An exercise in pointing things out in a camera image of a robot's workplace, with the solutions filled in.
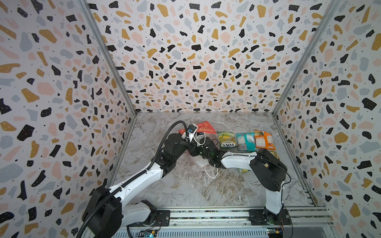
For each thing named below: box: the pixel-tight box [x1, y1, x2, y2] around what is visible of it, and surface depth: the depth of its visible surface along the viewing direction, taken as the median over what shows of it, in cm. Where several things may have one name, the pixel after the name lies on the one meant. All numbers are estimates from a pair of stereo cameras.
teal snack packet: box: [235, 132, 258, 153], surface depth 105 cm
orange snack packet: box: [254, 129, 277, 151], surface depth 105 cm
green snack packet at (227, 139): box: [217, 131, 237, 149], surface depth 105 cm
